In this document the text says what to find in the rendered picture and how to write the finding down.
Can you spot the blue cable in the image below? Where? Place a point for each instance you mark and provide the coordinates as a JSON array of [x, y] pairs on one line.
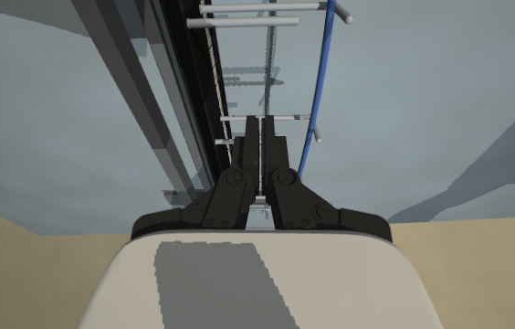
[[321, 73]]

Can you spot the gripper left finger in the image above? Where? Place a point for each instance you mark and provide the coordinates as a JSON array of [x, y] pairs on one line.
[[224, 206]]

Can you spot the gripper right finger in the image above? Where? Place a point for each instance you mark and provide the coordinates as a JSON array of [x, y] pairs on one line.
[[296, 207]]

